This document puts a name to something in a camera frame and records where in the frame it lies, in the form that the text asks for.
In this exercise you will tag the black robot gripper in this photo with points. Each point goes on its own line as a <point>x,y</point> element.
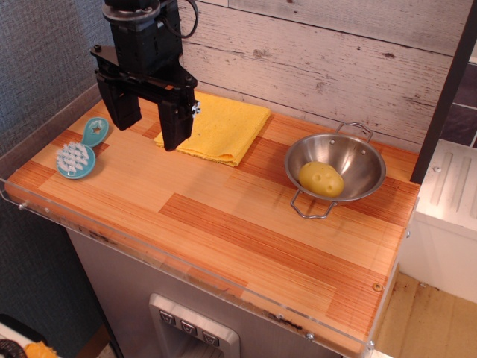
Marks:
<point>144,63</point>

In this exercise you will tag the yellow toy potato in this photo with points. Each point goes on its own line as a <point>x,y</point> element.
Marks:
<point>321,179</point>

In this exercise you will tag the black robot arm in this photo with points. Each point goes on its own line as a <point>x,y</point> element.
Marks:
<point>132,8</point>

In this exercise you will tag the yellow folded cloth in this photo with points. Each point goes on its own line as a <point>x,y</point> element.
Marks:
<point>224,129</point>

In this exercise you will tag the teal scrub brush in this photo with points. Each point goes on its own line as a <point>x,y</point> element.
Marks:
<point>76,160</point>

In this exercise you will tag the clear acrylic table guard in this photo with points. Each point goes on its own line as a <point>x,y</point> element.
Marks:
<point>226,227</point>

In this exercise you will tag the silver toy fridge cabinet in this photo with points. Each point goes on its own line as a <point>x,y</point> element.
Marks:
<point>124,284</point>

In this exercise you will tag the grey ice dispenser panel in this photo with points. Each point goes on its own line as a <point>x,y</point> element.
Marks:
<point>184,332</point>

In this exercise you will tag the yellow black object bottom left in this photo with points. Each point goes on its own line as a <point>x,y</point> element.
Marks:
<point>12,349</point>

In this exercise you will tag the white toy sink unit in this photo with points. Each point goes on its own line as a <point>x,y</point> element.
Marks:
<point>440,246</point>

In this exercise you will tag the dark vertical post right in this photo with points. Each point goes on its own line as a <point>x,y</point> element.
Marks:
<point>453,79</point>

